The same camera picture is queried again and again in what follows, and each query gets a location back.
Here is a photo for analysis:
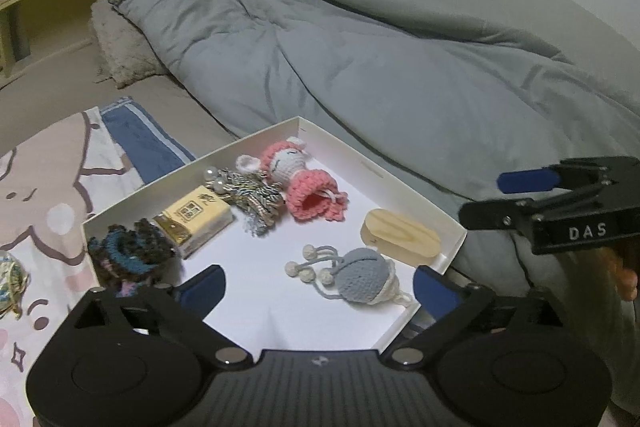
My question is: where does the brown blue crochet scrunchie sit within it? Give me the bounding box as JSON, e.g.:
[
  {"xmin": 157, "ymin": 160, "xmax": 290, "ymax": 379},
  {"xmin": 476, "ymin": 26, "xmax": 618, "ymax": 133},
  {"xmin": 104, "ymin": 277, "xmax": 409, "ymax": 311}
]
[{"xmin": 87, "ymin": 219, "xmax": 176, "ymax": 297}]

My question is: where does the yellow card box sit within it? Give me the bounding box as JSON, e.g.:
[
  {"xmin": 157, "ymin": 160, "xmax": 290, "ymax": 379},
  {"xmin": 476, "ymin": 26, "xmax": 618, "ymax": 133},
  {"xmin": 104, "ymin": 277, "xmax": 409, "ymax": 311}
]
[{"xmin": 154, "ymin": 185, "xmax": 234, "ymax": 259}]

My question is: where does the grey crochet ball charm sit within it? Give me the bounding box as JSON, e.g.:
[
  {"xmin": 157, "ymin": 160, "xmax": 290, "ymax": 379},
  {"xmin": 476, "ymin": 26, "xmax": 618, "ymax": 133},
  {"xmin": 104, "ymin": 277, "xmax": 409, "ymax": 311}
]
[{"xmin": 284, "ymin": 245, "xmax": 414, "ymax": 308}]

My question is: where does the oval wooden box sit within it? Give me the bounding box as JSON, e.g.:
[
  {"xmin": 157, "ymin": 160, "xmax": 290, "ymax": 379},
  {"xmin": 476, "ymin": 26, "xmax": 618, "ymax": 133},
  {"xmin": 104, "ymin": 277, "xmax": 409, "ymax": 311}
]
[{"xmin": 360, "ymin": 208, "xmax": 442, "ymax": 267}]

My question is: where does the twisted rope tassel charm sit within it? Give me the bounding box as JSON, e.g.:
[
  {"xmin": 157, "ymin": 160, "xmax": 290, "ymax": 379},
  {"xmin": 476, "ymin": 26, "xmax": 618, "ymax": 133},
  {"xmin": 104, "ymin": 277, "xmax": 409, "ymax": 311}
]
[{"xmin": 203, "ymin": 167, "xmax": 285, "ymax": 236}]

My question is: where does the pink white crochet doll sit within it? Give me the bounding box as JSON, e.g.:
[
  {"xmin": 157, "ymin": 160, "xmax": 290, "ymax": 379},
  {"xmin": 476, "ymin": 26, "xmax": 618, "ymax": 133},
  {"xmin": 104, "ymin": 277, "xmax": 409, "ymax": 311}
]
[{"xmin": 235, "ymin": 136, "xmax": 348, "ymax": 222}]

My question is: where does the person's right hand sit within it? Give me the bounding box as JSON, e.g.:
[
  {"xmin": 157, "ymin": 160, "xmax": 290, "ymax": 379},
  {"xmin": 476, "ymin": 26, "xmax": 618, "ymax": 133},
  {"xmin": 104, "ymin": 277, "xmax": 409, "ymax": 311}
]
[{"xmin": 599, "ymin": 247, "xmax": 639, "ymax": 301}]

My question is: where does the grey duvet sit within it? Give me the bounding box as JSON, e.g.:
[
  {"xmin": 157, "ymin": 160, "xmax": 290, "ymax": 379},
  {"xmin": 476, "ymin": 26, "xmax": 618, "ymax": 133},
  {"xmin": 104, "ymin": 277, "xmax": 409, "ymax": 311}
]
[{"xmin": 108, "ymin": 0, "xmax": 640, "ymax": 298}]

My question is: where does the white cardboard tray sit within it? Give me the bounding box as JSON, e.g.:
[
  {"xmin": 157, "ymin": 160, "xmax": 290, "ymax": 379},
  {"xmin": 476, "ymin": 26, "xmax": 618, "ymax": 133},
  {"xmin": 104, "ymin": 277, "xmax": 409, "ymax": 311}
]
[{"xmin": 84, "ymin": 118, "xmax": 466, "ymax": 355}]

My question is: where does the cartoon print blanket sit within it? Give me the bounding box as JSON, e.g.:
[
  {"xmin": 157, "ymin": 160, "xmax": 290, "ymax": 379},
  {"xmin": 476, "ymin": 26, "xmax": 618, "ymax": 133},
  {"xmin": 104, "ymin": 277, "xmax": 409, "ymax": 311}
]
[{"xmin": 1, "ymin": 98, "xmax": 194, "ymax": 426}]

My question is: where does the beige fuzzy pillow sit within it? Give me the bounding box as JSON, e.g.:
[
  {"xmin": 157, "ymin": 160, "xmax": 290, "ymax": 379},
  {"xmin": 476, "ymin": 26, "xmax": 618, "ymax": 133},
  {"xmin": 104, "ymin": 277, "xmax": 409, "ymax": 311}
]
[{"xmin": 88, "ymin": 0, "xmax": 167, "ymax": 89}]

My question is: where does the wooden headboard shelf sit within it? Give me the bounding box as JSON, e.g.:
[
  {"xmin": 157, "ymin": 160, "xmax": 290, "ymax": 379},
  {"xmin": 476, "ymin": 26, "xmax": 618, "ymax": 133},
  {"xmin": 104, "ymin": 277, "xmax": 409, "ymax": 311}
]
[{"xmin": 1, "ymin": 0, "xmax": 96, "ymax": 87}]

